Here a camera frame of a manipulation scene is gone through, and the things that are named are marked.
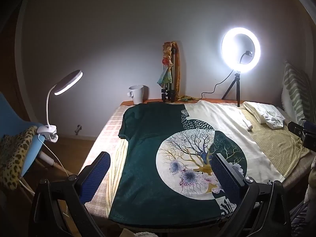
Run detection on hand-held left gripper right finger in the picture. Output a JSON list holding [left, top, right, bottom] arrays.
[[211, 153, 292, 237]]

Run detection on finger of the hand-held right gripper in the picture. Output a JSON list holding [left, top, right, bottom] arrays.
[[288, 121, 306, 137], [302, 119, 316, 131]]

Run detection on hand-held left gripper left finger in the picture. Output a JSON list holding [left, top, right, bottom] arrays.
[[28, 151, 111, 237]]

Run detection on green cream tree-print t-shirt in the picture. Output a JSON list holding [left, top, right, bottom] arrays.
[[108, 100, 285, 228]]

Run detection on folded white patterned garment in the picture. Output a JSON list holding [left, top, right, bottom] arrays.
[[262, 110, 284, 129]]

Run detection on yellow striped bed sheet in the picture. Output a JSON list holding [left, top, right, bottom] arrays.
[[106, 102, 313, 215]]

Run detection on green striped pillow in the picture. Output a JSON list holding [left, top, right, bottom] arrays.
[[280, 61, 314, 126]]

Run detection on pink checked blanket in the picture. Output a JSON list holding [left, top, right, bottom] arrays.
[[79, 105, 129, 215]]

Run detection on folded cream cloth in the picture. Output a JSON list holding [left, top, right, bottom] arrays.
[[243, 101, 279, 124]]

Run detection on small black tripod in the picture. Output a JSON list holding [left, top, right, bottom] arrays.
[[221, 71, 244, 108]]

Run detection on dark striped cloth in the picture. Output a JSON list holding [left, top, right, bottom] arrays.
[[289, 197, 316, 237]]

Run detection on leopard print cloth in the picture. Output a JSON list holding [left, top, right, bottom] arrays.
[[0, 126, 37, 190]]

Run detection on white mug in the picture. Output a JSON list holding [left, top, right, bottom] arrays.
[[127, 85, 144, 105]]

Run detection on folded silver black tripod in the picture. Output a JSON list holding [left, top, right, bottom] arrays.
[[162, 48, 178, 102]]

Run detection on white clamp desk lamp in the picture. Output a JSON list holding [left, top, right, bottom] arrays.
[[37, 70, 84, 143]]

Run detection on blue chair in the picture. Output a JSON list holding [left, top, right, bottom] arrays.
[[0, 91, 60, 195]]

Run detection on colourful hanging doll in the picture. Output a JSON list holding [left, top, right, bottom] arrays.
[[157, 42, 173, 85]]

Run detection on white lamp cable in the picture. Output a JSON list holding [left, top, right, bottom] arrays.
[[37, 133, 72, 178]]

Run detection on black ring light cable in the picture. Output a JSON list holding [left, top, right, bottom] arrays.
[[201, 71, 234, 100]]

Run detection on white ring light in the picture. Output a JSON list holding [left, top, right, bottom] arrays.
[[221, 28, 261, 74]]

